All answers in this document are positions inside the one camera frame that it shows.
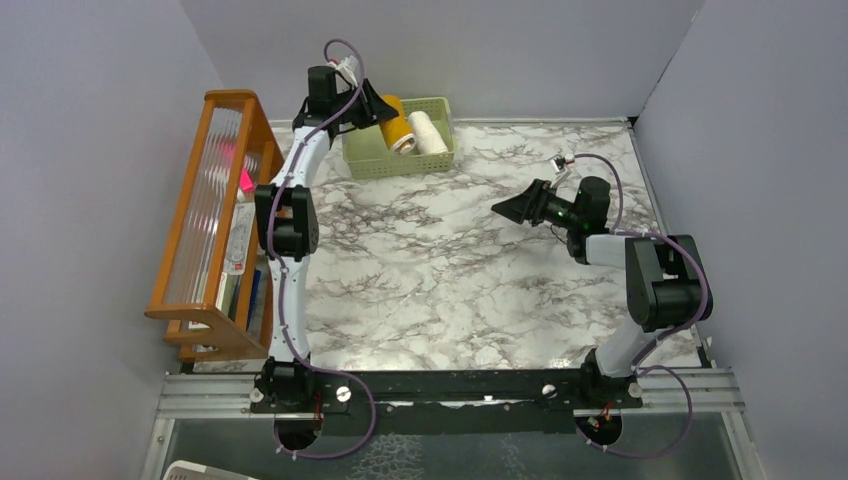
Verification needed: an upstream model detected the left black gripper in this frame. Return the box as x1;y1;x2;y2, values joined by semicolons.
329;78;396;129

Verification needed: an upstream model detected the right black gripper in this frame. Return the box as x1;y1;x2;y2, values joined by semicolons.
493;178;582;230

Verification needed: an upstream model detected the yellow towel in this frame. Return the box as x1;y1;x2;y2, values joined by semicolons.
379;95;416;155

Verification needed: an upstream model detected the white cream towel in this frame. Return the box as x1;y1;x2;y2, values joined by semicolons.
407;111;449;155

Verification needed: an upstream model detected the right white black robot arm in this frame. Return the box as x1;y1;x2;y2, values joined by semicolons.
491;176;712;407

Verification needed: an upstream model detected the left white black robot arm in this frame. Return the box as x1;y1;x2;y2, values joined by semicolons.
255;62;399;411

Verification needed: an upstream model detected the light green plastic basket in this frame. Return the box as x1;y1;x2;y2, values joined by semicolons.
342;97;457;180

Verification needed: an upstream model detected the pink object in rack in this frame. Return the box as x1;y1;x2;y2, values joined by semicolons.
239;169;255;197

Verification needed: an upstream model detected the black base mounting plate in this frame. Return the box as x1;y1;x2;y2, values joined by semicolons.
249;366;643;437

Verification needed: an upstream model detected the wooden rack with clear panel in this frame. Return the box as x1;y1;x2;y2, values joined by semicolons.
145;89;284;362

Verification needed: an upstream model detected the white basket corner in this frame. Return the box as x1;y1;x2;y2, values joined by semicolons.
162;460;256;480

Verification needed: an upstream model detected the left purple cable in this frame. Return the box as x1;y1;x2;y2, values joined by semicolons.
264;38;379;462

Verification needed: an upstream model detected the purple cable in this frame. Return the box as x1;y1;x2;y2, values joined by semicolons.
555;152;711;460
264;38;379;462

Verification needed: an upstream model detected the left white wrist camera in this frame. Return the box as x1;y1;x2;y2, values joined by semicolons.
336;55;359;87

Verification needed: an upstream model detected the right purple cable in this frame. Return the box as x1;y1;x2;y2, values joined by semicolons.
555;152;711;460

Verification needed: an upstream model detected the aluminium frame rail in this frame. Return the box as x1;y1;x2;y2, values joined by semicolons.
141;367;765;479

